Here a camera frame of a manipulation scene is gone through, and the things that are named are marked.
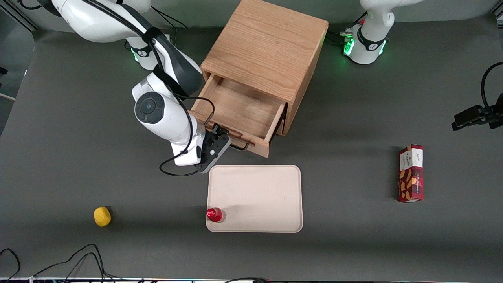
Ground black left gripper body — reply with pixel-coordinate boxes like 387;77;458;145
486;92;503;129

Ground wooden drawer with black handle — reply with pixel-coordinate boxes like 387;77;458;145
190;73;286;158

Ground aluminium frame rail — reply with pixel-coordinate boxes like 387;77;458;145
0;0;40;32

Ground black looped gripper cable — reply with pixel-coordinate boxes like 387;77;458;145
481;62;503;108

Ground yellow lemon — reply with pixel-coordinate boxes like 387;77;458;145
94;206;112;228

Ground red snack box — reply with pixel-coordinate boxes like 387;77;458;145
397;144;424;203

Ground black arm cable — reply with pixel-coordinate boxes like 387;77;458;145
83;0;215;177

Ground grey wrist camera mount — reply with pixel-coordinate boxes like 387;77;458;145
196;133;232;174

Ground beige rectangular tray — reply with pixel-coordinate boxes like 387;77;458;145
206;165;304;233

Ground oak wooden drawer cabinet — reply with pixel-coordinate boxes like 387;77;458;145
200;0;329;136

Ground black floor cable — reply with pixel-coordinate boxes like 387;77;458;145
0;248;21;282
59;252;118;283
33;244;108;282

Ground red capped bottle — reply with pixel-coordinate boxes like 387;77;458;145
207;207;226;223

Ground black base cables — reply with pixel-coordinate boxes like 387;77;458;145
326;12;368;44
151;7;189;44

